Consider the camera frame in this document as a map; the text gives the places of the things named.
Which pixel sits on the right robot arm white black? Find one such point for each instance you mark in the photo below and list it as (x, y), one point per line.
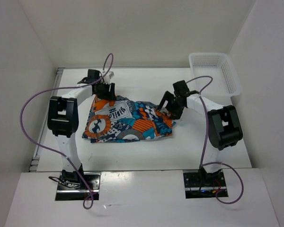
(222, 125)

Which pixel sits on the colourful patterned shorts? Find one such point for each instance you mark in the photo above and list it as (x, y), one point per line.
(125, 120)

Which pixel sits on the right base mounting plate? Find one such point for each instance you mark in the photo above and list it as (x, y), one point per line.
(198, 184)

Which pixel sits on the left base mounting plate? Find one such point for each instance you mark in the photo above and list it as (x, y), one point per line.
(67, 191)

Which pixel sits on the base mounting plate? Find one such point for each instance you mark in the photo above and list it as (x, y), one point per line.
(67, 191)
(198, 184)

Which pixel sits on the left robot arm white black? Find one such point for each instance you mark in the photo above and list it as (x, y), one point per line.
(63, 121)

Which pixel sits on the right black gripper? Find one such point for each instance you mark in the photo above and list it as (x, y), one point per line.
(176, 114)

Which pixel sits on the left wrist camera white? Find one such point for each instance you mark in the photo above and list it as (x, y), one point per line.
(107, 77)

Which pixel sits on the white plastic basket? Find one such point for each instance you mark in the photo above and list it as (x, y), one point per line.
(219, 66)

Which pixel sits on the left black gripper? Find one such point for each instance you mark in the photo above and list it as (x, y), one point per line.
(110, 95)

